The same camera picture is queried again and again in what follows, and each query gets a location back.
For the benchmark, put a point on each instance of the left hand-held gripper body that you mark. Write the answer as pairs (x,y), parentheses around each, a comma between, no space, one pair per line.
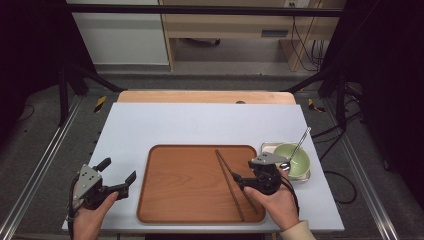
(89,183)

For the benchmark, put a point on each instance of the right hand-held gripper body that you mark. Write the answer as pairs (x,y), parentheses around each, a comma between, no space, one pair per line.
(266,176)

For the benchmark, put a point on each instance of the metal floor rail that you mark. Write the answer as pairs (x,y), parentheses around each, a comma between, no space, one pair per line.
(40,170)
(363,173)

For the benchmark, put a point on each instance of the metal spoon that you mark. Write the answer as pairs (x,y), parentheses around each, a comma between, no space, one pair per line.
(301,141)

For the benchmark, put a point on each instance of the yellow black floor tape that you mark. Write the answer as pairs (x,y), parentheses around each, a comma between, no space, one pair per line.
(313,106)
(100,104)

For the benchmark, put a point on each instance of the white power strip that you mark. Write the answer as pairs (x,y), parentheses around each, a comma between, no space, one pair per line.
(296,3)

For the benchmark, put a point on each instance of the brown wooden tray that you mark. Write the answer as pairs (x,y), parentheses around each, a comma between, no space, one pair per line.
(180,186)

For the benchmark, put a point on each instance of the black curtain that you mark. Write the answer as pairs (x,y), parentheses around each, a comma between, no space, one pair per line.
(383,66)
(30,50)

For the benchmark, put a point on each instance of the beige wooden desk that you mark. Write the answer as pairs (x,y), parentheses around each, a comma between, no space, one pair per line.
(233,26)

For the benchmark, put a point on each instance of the black metal stand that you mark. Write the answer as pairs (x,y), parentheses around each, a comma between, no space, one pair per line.
(340,100)
(62,96)

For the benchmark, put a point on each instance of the white partition panel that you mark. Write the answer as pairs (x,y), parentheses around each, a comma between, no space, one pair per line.
(120,40)

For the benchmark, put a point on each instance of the green bowl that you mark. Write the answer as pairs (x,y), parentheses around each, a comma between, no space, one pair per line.
(298,166)

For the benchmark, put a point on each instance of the person's left hand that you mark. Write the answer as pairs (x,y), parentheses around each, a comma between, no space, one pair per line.
(88,223)

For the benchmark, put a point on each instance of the grey desk label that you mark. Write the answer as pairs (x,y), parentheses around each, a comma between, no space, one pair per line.
(274,33)

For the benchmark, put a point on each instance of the person's right hand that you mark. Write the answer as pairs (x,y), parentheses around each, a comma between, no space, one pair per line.
(280,206)

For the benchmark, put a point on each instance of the black horizontal bar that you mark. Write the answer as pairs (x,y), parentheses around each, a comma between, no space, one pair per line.
(200,9)

